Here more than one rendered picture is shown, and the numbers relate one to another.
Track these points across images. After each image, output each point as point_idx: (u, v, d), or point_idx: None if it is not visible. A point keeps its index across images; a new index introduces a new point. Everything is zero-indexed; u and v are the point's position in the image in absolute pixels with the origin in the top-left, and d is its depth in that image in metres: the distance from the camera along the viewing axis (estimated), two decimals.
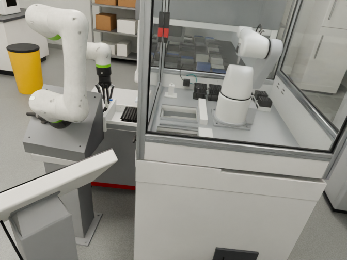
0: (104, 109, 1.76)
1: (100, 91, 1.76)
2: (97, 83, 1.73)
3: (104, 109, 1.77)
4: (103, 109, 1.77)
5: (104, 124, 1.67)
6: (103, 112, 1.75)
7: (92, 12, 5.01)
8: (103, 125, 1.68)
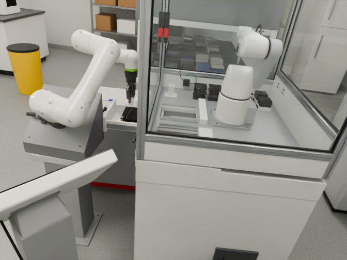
0: (104, 109, 1.76)
1: (127, 93, 1.98)
2: (127, 87, 1.94)
3: (104, 109, 1.77)
4: (103, 109, 1.77)
5: (104, 124, 1.67)
6: (103, 112, 1.75)
7: (92, 12, 5.01)
8: (103, 125, 1.68)
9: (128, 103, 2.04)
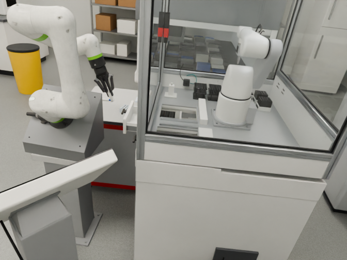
0: (123, 111, 1.76)
1: (101, 84, 1.70)
2: (96, 78, 1.68)
3: (123, 111, 1.77)
4: (122, 111, 1.77)
5: (124, 126, 1.67)
6: (122, 114, 1.75)
7: (92, 12, 5.01)
8: (123, 127, 1.68)
9: None
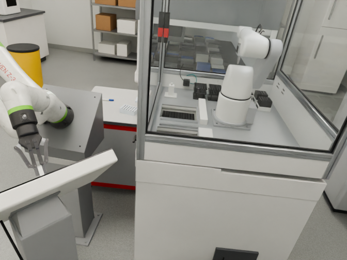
0: None
1: (44, 151, 1.06)
2: (44, 139, 1.08)
3: None
4: None
5: None
6: None
7: (92, 12, 5.01)
8: None
9: None
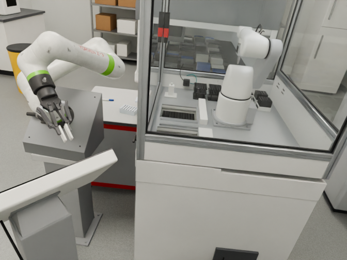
0: None
1: (66, 112, 1.12)
2: (63, 101, 1.14)
3: None
4: None
5: None
6: None
7: (92, 12, 5.01)
8: None
9: (71, 133, 1.10)
